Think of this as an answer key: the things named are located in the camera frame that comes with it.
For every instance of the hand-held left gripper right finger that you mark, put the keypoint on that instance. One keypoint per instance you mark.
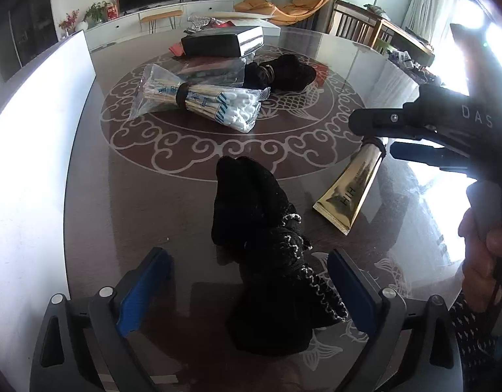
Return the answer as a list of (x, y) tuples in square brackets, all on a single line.
[(351, 290)]

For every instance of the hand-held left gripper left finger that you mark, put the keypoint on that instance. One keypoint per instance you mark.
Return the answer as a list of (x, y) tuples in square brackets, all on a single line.
[(147, 281)]

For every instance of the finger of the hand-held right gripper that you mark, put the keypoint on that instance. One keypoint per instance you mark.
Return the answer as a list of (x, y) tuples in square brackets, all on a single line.
[(373, 122), (422, 153)]

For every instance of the gold cosmetic tube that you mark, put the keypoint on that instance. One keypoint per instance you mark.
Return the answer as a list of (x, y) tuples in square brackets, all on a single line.
[(349, 192)]

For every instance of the person's right hand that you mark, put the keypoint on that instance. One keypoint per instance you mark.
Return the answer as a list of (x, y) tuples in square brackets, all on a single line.
[(486, 253)]

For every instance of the wooden side table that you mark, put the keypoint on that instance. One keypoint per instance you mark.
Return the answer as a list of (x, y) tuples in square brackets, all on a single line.
[(406, 34)]

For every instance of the black sock with brown tie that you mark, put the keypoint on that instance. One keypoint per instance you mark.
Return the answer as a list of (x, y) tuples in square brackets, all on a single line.
[(292, 73)]

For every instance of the wooden chair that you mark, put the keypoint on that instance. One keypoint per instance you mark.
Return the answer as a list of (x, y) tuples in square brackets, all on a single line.
[(353, 22)]

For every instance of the white curtain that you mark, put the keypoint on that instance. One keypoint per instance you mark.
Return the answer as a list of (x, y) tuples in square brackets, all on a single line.
[(430, 0)]

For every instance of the bag of cotton swabs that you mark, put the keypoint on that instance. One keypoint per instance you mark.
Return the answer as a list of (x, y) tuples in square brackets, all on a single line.
[(161, 90), (240, 108)]

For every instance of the orange lounge chair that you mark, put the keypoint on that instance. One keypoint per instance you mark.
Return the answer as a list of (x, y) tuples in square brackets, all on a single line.
[(302, 4), (255, 4)]

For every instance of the flat white box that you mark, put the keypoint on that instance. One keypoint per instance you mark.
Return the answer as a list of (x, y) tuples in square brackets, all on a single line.
[(255, 18)]

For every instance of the white panel with grey rim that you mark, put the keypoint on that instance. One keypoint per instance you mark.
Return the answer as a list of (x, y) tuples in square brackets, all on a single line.
[(34, 163)]

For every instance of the clear plastic bag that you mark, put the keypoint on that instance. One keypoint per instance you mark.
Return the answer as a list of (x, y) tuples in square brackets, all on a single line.
[(210, 69)]

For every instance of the black rectangular box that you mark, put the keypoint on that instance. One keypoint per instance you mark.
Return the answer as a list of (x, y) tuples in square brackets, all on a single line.
[(214, 45)]

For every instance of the silver foil packet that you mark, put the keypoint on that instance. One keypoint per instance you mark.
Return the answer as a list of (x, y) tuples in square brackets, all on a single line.
[(198, 22)]

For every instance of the orange stool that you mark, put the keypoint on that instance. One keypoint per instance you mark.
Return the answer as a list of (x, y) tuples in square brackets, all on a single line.
[(159, 14)]

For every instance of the white television cabinet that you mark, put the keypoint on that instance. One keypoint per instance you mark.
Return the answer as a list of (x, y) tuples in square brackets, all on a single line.
[(124, 28)]

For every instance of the white vase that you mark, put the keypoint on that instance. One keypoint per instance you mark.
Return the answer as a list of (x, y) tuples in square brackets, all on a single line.
[(82, 26)]

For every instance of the red gift box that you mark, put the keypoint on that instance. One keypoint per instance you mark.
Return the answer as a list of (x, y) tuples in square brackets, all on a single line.
[(112, 11)]

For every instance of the red flower arrangement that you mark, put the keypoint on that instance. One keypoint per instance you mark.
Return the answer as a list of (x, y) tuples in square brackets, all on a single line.
[(69, 20)]

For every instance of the bushy potted plant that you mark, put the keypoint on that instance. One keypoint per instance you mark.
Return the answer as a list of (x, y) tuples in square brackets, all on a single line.
[(96, 12)]

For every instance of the dark display cabinet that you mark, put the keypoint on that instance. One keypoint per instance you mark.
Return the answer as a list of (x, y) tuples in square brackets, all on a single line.
[(26, 28)]

